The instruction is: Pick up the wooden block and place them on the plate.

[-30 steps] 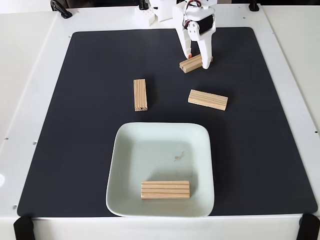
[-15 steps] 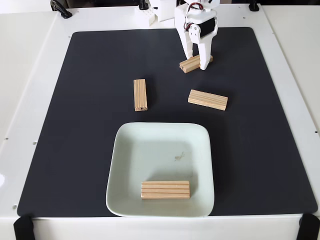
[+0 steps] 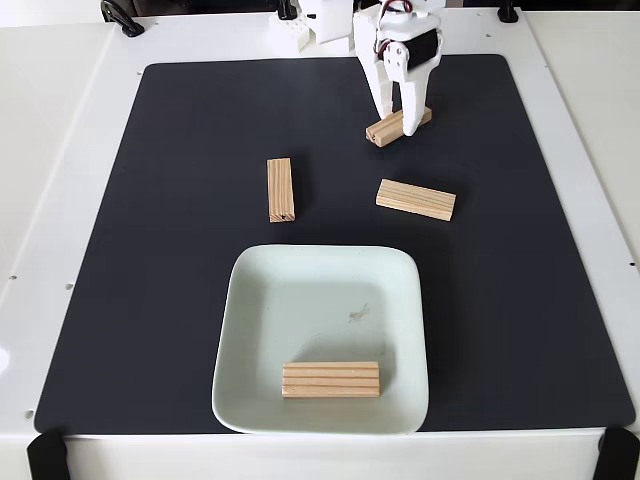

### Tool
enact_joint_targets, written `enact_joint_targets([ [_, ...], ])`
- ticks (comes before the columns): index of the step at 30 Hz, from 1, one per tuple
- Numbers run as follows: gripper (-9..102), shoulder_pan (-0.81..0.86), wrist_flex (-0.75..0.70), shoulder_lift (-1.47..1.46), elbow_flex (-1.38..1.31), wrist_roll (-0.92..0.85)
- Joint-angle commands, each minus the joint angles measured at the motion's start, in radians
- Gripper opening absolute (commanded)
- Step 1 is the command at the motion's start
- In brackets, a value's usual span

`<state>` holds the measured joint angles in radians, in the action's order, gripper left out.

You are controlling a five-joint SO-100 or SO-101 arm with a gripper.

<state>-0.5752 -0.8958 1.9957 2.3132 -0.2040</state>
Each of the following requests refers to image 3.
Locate red black white servo cable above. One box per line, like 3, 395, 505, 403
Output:
374, 0, 416, 55

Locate black rubber mat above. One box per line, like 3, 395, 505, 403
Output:
33, 53, 636, 435

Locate grooved wooden block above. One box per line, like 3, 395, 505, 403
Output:
365, 108, 433, 149
266, 157, 297, 224
375, 178, 457, 223
281, 360, 382, 400

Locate pale green square plate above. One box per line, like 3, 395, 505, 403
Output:
210, 243, 430, 435

